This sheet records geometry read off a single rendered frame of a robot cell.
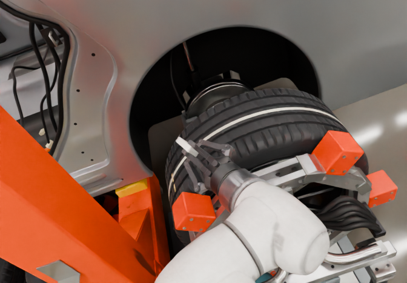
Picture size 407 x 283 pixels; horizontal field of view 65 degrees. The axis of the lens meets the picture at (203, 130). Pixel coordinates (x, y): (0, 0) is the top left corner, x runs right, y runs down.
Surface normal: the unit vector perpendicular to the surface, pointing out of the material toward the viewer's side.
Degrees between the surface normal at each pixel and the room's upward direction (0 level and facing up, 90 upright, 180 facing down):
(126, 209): 0
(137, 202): 0
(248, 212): 17
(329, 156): 55
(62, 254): 90
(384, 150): 0
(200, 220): 90
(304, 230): 11
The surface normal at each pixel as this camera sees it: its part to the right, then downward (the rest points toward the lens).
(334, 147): -0.92, -0.10
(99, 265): 0.22, 0.66
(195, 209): 0.47, -0.71
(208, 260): -0.09, -0.64
